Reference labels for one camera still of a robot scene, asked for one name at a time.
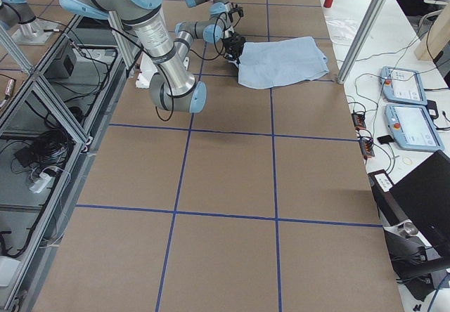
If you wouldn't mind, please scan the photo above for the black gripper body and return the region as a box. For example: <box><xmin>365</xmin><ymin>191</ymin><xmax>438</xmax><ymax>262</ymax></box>
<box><xmin>223</xmin><ymin>34</ymin><xmax>246</xmax><ymax>63</ymax></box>
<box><xmin>228</xmin><ymin>5</ymin><xmax>244</xmax><ymax>27</ymax></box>

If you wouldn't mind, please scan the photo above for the light blue striped shirt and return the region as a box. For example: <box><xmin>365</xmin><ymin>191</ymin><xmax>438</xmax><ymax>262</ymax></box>
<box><xmin>238</xmin><ymin>37</ymin><xmax>329</xmax><ymax>89</ymax></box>

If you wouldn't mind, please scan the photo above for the clear plastic bag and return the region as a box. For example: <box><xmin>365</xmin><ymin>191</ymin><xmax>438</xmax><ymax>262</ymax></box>
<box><xmin>325</xmin><ymin>16</ymin><xmax>360</xmax><ymax>46</ymax></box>

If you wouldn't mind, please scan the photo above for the orange electronics board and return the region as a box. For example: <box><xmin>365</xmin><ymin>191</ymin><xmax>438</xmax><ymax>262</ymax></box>
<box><xmin>352</xmin><ymin>112</ymin><xmax>375</xmax><ymax>160</ymax></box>

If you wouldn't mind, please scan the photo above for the upper teach pendant tablet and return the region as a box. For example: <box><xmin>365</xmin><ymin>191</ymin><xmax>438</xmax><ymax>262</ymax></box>
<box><xmin>380</xmin><ymin>66</ymin><xmax>427</xmax><ymax>105</ymax></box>

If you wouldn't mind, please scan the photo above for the teach pendant tablet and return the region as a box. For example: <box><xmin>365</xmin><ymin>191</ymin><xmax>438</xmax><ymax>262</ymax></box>
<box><xmin>385</xmin><ymin>103</ymin><xmax>445</xmax><ymax>152</ymax></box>
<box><xmin>380</xmin><ymin>66</ymin><xmax>427</xmax><ymax>105</ymax></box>

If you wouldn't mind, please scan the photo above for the lower teach pendant tablet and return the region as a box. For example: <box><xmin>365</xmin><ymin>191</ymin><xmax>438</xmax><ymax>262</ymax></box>
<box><xmin>385</xmin><ymin>103</ymin><xmax>445</xmax><ymax>152</ymax></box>

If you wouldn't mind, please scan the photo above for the white power strip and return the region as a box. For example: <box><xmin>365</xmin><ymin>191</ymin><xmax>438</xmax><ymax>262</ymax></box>
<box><xmin>29</xmin><ymin>169</ymin><xmax>56</xmax><ymax>193</ymax></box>

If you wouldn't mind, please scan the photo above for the black laptop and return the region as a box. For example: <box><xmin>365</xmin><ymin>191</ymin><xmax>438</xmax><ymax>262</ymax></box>
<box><xmin>390</xmin><ymin>150</ymin><xmax>449</xmax><ymax>256</ymax></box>

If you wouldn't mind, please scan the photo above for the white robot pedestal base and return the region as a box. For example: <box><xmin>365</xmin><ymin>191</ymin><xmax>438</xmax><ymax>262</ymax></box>
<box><xmin>135</xmin><ymin>53</ymin><xmax>158</xmax><ymax>89</ymax></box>

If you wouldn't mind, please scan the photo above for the aluminium frame post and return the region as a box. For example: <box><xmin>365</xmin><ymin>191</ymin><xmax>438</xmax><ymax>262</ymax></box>
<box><xmin>337</xmin><ymin>0</ymin><xmax>386</xmax><ymax>84</ymax></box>

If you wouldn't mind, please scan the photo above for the black camera stand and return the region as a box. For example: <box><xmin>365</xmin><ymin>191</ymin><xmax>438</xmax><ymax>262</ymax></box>
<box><xmin>368</xmin><ymin>170</ymin><xmax>449</xmax><ymax>301</ymax></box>

